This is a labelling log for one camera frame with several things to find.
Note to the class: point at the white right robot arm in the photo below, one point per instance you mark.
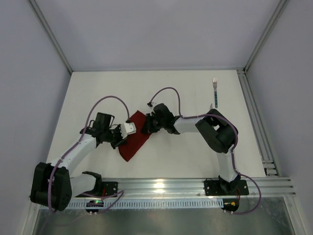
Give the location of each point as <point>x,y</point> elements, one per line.
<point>217,131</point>

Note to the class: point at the aluminium rail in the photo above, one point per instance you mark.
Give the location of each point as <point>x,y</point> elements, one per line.
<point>193,187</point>
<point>265,149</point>

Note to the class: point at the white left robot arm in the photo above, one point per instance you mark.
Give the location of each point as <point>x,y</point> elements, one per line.
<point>54,186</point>

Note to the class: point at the corner frame post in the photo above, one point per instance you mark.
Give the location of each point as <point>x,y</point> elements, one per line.
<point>272,22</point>
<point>48,31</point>

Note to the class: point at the slotted cable duct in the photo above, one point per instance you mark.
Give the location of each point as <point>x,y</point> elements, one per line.
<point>148,203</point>

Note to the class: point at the dark red cloth napkin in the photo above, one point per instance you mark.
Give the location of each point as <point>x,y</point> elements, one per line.
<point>134,141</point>

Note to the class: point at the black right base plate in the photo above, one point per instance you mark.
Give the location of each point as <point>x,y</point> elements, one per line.
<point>212,187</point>

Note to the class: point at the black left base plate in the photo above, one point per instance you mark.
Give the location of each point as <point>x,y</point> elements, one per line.
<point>110,188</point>

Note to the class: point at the right corner frame post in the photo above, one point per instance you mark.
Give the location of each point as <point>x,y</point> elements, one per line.
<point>272,22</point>

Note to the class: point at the aluminium front rail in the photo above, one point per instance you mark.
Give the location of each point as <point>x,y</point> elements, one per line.
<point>193,187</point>

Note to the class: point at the left corner frame post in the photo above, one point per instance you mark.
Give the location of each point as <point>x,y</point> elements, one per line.
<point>48,31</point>

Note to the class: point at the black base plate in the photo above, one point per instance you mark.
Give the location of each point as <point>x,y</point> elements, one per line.
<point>110,188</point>
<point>212,187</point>

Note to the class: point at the fork with teal handle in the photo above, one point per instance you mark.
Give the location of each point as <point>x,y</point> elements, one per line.
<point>214,82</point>

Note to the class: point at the aluminium right side rail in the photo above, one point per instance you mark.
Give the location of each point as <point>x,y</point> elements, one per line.
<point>265,149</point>

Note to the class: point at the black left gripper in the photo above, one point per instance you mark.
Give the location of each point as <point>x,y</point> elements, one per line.
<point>119,138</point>

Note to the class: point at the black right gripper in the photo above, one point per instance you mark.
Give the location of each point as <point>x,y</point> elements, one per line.
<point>148,124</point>

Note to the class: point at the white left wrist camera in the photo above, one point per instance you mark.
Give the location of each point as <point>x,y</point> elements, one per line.
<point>127,129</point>

